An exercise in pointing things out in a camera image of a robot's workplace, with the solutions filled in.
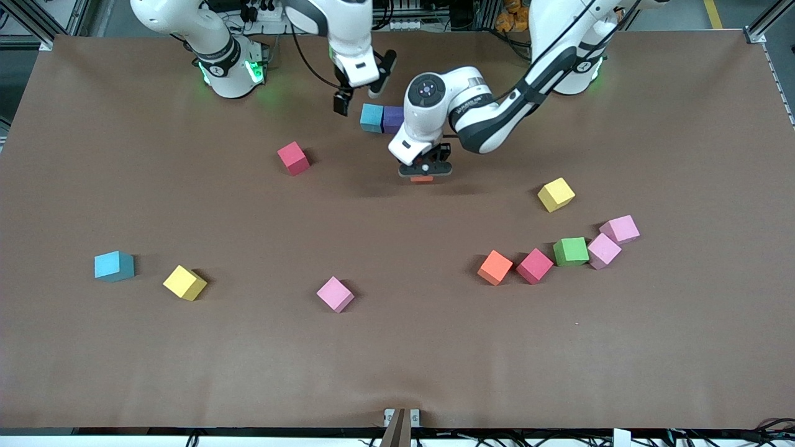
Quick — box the cyan foam cube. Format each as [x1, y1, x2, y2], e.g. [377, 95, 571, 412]
[360, 103, 385, 134]
[94, 250, 135, 283]

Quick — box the red foam cube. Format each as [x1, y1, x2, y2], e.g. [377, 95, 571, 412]
[277, 141, 311, 177]
[516, 248, 554, 285]

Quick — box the white power strip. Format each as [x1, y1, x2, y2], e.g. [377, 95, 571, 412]
[373, 0, 429, 32]
[239, 0, 293, 35]

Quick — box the yellow foam cube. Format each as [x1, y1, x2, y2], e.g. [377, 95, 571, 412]
[537, 177, 576, 213]
[163, 265, 208, 302]

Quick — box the orange items bag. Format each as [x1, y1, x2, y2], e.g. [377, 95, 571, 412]
[495, 0, 532, 32]

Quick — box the green foam cube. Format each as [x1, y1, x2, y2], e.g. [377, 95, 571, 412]
[553, 237, 590, 268]

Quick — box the pink foam cube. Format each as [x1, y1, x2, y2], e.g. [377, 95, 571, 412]
[587, 233, 622, 270]
[316, 276, 355, 314]
[599, 215, 641, 245]

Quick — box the brown table cover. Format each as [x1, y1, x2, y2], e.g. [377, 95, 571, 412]
[0, 30, 795, 430]

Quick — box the metal mounting bracket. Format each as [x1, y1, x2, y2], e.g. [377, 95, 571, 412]
[384, 408, 420, 428]

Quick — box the aluminium frame profile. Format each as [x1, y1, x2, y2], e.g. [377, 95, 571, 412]
[744, 0, 795, 128]
[12, 0, 88, 52]

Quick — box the black cable bundle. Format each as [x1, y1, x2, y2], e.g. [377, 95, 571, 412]
[665, 417, 795, 447]

